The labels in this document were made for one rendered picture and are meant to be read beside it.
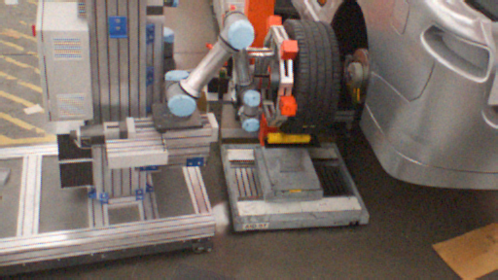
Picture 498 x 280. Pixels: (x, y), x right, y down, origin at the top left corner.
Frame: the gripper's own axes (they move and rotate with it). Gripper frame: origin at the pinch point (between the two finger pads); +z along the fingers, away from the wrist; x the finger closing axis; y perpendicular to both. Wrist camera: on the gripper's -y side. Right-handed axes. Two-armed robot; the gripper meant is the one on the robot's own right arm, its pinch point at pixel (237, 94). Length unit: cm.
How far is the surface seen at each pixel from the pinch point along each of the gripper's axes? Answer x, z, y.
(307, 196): -49, -7, -70
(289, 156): -38, 10, -50
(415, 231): -114, -34, -83
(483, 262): -145, -65, -82
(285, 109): -20.8, -20.3, 2.4
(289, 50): -22.8, -7.2, 30.1
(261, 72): -10.1, -4.6, 15.8
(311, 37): -38, 3, 33
